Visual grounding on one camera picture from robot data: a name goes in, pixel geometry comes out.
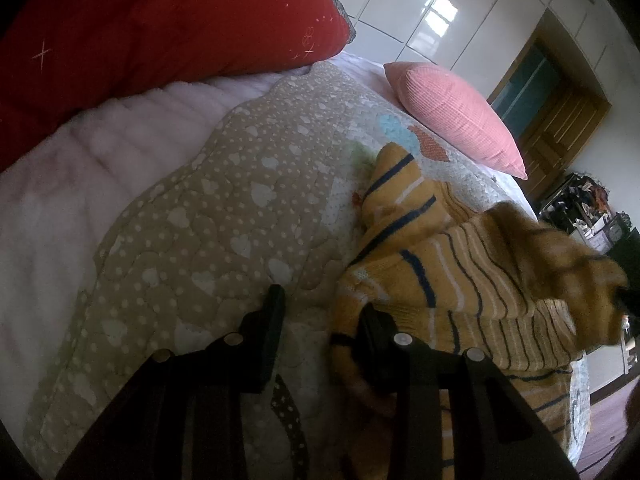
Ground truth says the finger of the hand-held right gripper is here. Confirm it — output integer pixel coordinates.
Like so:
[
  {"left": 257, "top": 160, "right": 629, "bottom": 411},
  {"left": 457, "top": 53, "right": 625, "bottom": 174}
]
[{"left": 611, "top": 280, "right": 640, "bottom": 318}]

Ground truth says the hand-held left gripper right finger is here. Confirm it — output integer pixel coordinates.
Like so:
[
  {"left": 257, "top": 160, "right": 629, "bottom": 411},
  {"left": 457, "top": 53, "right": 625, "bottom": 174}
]
[{"left": 356, "top": 303, "right": 581, "bottom": 480}]

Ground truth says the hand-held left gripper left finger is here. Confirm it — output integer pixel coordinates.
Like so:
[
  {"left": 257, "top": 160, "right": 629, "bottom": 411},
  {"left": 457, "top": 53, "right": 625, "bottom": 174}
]
[{"left": 55, "top": 284, "right": 287, "bottom": 480}]

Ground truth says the yellow striped knit sweater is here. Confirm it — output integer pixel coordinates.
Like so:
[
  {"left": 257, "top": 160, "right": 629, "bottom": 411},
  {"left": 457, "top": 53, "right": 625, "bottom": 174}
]
[{"left": 327, "top": 142, "right": 630, "bottom": 480}]

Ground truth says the cluttered dark shelf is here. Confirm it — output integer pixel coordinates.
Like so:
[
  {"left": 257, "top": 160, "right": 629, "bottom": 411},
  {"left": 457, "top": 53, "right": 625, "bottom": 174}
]
[{"left": 536, "top": 172, "right": 640, "bottom": 256}]

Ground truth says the beige spotted quilted blanket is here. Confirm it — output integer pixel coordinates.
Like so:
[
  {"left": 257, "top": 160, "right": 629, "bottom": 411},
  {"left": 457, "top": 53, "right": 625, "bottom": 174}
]
[{"left": 24, "top": 61, "right": 591, "bottom": 480}]

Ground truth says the wooden door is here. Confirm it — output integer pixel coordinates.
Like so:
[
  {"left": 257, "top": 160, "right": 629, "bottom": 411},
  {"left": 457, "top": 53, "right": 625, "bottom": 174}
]
[{"left": 487, "top": 22, "right": 612, "bottom": 201}]

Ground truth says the pink ribbed pillow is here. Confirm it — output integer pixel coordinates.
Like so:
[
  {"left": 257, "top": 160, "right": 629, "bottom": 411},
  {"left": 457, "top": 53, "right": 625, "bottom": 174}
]
[{"left": 383, "top": 61, "right": 529, "bottom": 181}]

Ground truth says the red embroidered quilt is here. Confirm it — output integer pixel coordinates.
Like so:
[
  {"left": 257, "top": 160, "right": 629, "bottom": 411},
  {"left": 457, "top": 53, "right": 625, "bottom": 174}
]
[{"left": 0, "top": 0, "right": 357, "bottom": 168}]

